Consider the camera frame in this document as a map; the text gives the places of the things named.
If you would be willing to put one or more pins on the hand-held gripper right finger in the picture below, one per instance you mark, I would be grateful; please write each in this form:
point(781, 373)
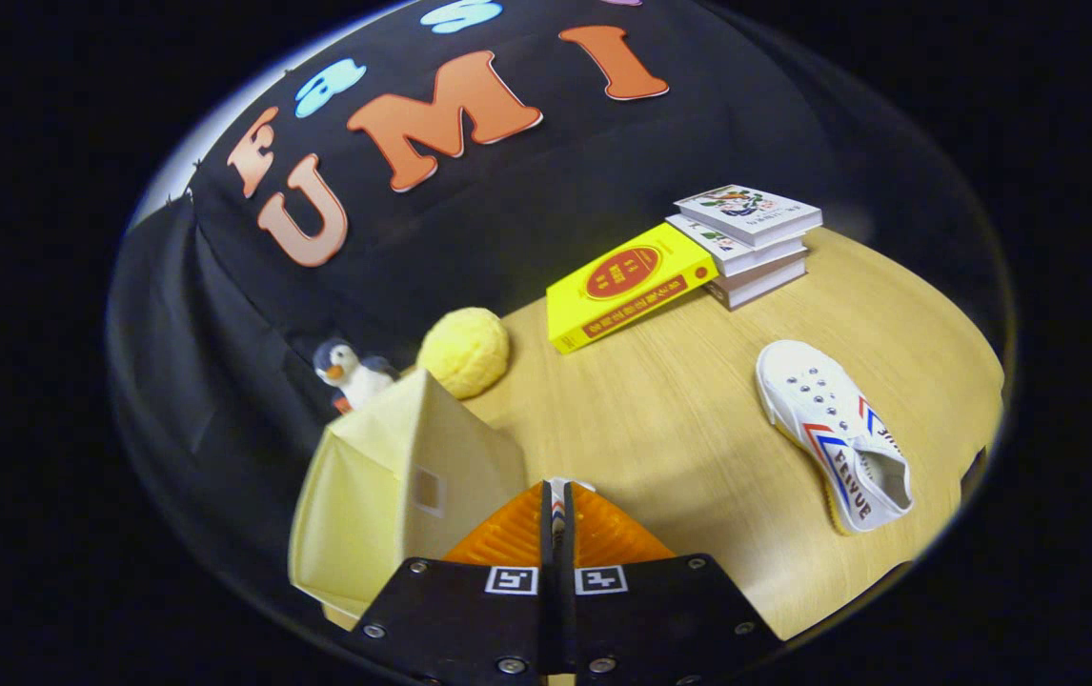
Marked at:
point(670, 619)

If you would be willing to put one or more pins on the beige fabric storage box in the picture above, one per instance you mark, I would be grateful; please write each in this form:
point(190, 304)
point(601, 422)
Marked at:
point(384, 486)

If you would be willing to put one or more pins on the white book floral cover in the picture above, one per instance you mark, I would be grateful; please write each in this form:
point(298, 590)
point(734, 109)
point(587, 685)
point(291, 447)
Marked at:
point(746, 211)

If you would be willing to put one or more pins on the yellow fuzzy plush ball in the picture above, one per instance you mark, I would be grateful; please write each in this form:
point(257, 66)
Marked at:
point(465, 351)

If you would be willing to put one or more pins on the penguin plush toy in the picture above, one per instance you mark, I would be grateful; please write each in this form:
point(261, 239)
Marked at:
point(355, 376)

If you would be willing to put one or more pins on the white canvas shoe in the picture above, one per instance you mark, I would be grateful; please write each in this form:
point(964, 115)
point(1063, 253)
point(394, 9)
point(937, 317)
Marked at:
point(558, 492)
point(827, 429)

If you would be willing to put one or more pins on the yellow book red circle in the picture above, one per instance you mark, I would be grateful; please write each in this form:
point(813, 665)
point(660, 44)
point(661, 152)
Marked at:
point(622, 281)

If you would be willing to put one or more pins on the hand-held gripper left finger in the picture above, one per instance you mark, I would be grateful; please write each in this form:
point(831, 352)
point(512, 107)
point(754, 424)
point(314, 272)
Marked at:
point(470, 619)

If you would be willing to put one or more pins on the white book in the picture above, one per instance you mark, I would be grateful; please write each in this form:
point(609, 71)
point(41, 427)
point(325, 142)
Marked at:
point(741, 255)
point(760, 284)

